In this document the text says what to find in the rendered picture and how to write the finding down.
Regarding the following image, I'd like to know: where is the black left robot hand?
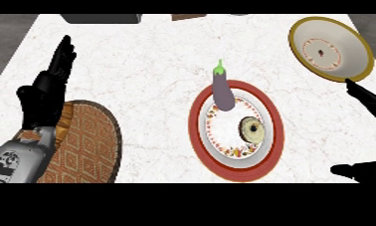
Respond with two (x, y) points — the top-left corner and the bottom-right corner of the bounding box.
(14, 34), (77, 130)

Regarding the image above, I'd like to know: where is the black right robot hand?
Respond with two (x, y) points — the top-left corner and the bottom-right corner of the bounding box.
(328, 78), (376, 184)

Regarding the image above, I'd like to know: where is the white bowl with gold rim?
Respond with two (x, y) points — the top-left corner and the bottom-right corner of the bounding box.
(285, 16), (376, 84)

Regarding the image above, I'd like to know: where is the red rimmed white plate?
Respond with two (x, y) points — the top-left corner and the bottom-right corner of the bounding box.
(187, 79), (285, 183)

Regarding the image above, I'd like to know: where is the round orange patterned placemat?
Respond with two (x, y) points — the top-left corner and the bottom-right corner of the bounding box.
(17, 99), (123, 184)

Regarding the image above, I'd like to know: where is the dark grey appliance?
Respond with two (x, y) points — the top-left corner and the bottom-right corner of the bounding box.
(58, 13), (144, 25)

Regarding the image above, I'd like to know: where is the purple eggplant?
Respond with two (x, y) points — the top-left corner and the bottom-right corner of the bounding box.
(210, 59), (235, 113)

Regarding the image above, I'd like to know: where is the brown wooden block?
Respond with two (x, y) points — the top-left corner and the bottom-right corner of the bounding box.
(170, 13), (206, 22)

